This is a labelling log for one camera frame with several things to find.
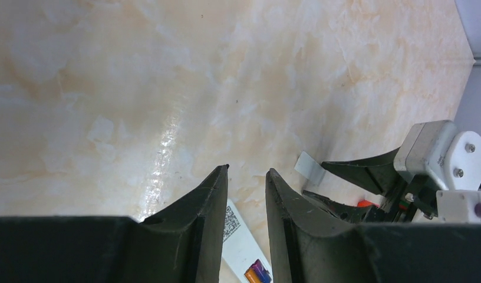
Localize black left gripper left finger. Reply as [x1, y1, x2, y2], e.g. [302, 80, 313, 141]
[0, 165, 229, 282]

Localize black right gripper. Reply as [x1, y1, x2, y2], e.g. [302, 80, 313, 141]
[302, 149, 438, 223]

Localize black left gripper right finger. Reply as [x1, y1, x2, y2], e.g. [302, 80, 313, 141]
[265, 169, 481, 282]

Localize purple blue battery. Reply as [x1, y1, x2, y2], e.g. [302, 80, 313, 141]
[250, 259, 272, 283]

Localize white remote control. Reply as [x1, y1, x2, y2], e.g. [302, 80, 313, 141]
[222, 199, 274, 282]

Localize orange battery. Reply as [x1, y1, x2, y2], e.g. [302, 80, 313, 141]
[244, 268, 262, 283]

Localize white battery cover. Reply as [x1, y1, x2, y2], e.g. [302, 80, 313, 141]
[294, 151, 326, 186]

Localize orange rectangular block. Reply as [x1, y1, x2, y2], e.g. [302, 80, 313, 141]
[357, 199, 379, 208]

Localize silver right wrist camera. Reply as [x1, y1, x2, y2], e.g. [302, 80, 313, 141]
[393, 120, 481, 191]

